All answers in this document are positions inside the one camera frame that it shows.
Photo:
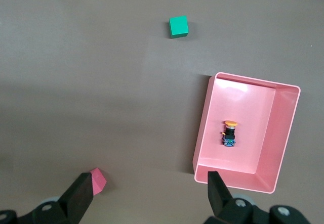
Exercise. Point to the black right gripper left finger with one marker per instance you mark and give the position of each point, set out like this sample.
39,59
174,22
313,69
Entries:
76,198

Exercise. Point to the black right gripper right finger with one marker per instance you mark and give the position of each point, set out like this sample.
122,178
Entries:
217,196

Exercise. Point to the orange push button switch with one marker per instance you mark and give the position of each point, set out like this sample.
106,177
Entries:
230,133

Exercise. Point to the pink cube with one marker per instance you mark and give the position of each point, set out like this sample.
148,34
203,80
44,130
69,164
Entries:
99,181

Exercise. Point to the pink plastic bin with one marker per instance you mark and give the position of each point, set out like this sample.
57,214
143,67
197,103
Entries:
240,102

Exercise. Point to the green cube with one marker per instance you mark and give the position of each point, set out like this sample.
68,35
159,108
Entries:
178,26

